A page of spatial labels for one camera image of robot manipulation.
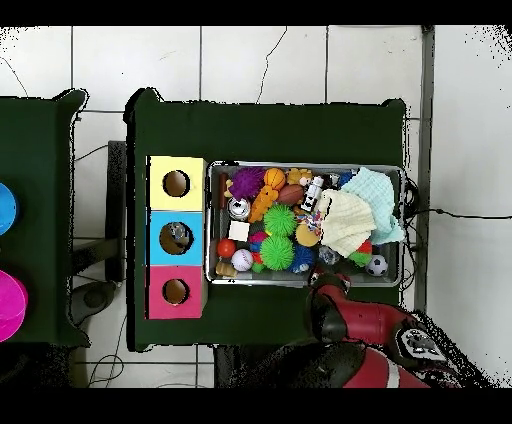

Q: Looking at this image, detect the grey plastic toy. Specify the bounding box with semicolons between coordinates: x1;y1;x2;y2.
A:
300;175;325;213

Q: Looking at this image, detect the wooden box with three holes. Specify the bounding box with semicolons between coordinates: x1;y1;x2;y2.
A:
145;155;210;320

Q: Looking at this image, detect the green puffer toy with eyes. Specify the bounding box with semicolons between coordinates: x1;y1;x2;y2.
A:
259;235;296;272

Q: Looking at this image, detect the black upright panel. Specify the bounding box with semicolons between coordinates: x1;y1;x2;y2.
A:
104;139;128;283

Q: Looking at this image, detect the silver drink can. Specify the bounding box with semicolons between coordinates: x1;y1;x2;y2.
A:
226;197;252;221

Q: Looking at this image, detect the blue round disc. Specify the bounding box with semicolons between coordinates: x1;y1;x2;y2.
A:
0;181;20;237

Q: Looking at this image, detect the brown toy football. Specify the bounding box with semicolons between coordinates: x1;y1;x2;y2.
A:
276;183;306;206

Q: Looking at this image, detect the black and white soccer ball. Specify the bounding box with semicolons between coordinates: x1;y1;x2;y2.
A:
365;254;389;278

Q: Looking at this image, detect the green stringy puffer ball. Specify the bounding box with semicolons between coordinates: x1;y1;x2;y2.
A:
262;203;298;238

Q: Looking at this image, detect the magenta round disc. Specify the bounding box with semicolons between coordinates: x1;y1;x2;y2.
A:
0;269;29;343

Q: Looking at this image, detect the purple spiky ball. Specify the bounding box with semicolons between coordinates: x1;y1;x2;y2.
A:
229;166;267;201

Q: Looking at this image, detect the cream knitted cloth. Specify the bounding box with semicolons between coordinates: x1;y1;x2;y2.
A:
317;188;377;258

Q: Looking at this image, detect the orange toy basketball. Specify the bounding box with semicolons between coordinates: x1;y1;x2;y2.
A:
263;167;287;191

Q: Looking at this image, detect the shallow silver mesh bin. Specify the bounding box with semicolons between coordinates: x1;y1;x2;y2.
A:
205;159;407;288

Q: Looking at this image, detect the mint green knitted cloth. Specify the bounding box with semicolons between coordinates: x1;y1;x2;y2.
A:
341;166;406;245

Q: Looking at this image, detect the thin black cable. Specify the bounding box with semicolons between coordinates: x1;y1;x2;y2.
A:
403;206;512;221

